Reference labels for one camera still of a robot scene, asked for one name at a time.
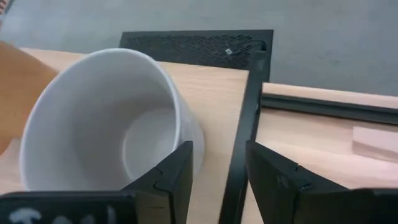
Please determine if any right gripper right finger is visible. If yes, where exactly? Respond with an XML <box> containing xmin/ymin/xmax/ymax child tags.
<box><xmin>244</xmin><ymin>139</ymin><xmax>398</xmax><ymax>224</ymax></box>

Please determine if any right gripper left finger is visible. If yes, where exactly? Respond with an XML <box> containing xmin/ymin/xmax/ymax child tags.
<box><xmin>121</xmin><ymin>140</ymin><xmax>195</xmax><ymax>224</ymax></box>

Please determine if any white patterned mug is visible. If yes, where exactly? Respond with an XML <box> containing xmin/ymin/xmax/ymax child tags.
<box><xmin>17</xmin><ymin>47</ymin><xmax>205</xmax><ymax>193</ymax></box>

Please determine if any black aluminium rig frame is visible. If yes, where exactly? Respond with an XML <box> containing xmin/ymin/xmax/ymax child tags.
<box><xmin>260</xmin><ymin>92</ymin><xmax>398</xmax><ymax>126</ymax></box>

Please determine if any wooden shelf with black frame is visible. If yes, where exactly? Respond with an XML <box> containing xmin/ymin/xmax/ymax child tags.
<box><xmin>0</xmin><ymin>29</ymin><xmax>275</xmax><ymax>224</ymax></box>

